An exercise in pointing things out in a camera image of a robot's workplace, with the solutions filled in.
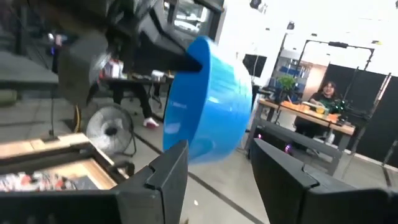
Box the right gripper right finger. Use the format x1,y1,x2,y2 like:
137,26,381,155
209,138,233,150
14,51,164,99
250,138,398,224

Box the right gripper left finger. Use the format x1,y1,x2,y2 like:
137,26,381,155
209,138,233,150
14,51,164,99
0,139,190,224

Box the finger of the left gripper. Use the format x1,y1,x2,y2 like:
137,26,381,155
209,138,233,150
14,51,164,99
136,30,203,76
139,8,193,56

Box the blue plastic mini bowl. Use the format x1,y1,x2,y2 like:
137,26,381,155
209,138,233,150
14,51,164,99
162,35,253,165

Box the floral patterned ceramic bowl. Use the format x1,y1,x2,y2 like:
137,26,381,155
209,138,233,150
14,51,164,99
0,170,77,192

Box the person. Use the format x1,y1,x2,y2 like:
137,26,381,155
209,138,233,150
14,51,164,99
111,81,163,125
294,80,351,147

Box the person's shoe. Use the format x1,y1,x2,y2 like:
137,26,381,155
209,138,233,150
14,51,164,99
142,117,160,129

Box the black floor fan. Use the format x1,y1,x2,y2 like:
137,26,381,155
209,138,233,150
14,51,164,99
85,103,138,158

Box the wooden table grey legs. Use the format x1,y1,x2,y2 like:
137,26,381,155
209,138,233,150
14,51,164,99
245,98,357,177

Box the black monitor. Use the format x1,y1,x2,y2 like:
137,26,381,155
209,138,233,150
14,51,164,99
242,53,269,79

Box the grey desk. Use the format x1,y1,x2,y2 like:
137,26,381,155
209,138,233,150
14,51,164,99
0,51,60,139

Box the green potted plant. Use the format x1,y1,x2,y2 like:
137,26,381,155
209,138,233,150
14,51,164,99
275,74,298,103

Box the black partition wall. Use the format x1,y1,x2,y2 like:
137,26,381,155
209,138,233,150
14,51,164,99
322,63,398,169

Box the black rig frame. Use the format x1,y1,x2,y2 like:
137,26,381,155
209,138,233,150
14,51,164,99
297,39,376,79

